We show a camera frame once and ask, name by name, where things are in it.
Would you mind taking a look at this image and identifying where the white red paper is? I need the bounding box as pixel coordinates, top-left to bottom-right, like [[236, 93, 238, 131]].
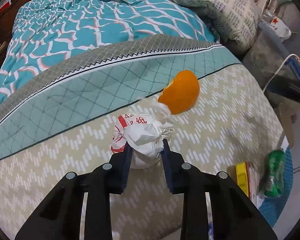
[[110, 100, 174, 169]]

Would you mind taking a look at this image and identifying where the orange peel half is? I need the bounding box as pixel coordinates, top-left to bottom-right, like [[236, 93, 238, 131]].
[[158, 70, 200, 114]]

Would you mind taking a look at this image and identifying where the yellow pink snack packet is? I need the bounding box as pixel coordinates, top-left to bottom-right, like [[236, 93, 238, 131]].
[[227, 161, 263, 208]]

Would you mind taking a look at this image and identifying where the beige round trash bin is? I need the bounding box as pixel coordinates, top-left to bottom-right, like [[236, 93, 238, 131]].
[[278, 100, 300, 151]]

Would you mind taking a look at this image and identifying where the grey patterned folded blanket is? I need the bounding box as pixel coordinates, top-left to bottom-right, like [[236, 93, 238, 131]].
[[172, 0, 261, 54]]

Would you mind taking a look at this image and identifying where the teal white patterned quilt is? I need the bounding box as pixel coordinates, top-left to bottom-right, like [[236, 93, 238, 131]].
[[0, 0, 215, 105]]

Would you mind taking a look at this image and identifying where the white mug red star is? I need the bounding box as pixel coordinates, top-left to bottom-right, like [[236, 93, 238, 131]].
[[262, 9, 292, 41]]

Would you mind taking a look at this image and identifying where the clear bin blue handle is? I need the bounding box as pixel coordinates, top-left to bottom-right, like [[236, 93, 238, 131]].
[[242, 22, 300, 103]]

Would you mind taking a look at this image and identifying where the white charging cable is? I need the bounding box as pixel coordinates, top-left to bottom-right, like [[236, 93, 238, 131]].
[[262, 52, 300, 93]]

